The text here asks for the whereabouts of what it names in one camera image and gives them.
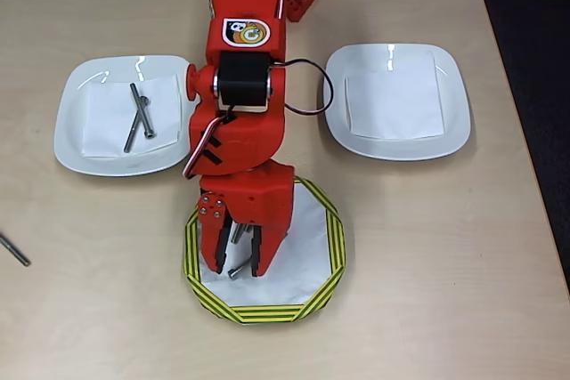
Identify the long steel socket screw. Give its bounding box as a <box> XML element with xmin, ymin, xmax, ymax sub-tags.
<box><xmin>123</xmin><ymin>95</ymin><xmax>151</xmax><ymax>153</ymax></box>
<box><xmin>128</xmin><ymin>81</ymin><xmax>158</xmax><ymax>139</ymax></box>
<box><xmin>0</xmin><ymin>233</ymin><xmax>31</xmax><ymax>268</ymax></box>

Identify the white crumpled paper sheet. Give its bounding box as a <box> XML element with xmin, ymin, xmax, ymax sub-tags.
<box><xmin>195</xmin><ymin>183</ymin><xmax>330</xmax><ymax>309</ymax></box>

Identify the yellow striped octagonal paper tray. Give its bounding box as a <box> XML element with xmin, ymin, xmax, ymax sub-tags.
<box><xmin>181</xmin><ymin>176</ymin><xmax>347</xmax><ymax>324</ymax></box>

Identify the white square porcelain plate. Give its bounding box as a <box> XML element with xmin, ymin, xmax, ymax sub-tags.
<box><xmin>322</xmin><ymin>43</ymin><xmax>472</xmax><ymax>162</ymax></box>
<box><xmin>53</xmin><ymin>54</ymin><xmax>200</xmax><ymax>178</ymax></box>

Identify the white paper napkin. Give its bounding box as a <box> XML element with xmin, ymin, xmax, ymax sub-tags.
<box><xmin>345</xmin><ymin>50</ymin><xmax>446</xmax><ymax>141</ymax></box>
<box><xmin>81</xmin><ymin>75</ymin><xmax>183</xmax><ymax>161</ymax></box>

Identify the black red servo cable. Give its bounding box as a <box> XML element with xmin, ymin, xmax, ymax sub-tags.
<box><xmin>269</xmin><ymin>58</ymin><xmax>335</xmax><ymax>117</ymax></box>

